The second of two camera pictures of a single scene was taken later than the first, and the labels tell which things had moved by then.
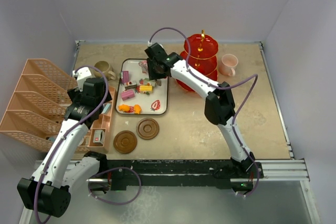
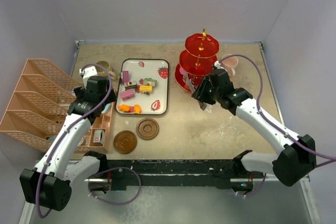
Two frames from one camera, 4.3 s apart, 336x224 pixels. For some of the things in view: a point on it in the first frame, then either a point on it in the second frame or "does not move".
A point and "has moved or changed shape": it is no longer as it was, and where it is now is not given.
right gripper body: (154, 73) → (207, 93)
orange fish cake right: (137, 109) does not move
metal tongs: (159, 82) has moved or changed shape
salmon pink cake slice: (144, 66) has moved or changed shape
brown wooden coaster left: (125, 141) does not move
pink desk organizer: (39, 106) does not move
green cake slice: (147, 80) does not move
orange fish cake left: (124, 107) does not move
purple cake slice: (125, 77) does not move
